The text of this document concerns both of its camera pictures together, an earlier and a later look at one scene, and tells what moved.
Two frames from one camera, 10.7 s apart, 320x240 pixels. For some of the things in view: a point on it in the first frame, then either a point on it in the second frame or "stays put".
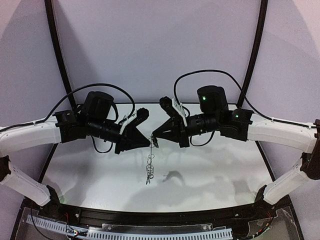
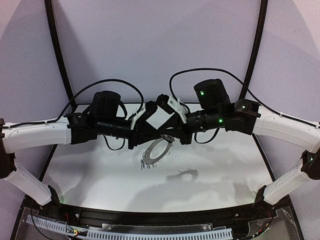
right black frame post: x=259 y=47 stays put
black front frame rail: x=92 y=216 stays put
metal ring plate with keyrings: x=150 y=168 to x=146 y=160
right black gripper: x=182 y=133 stays put
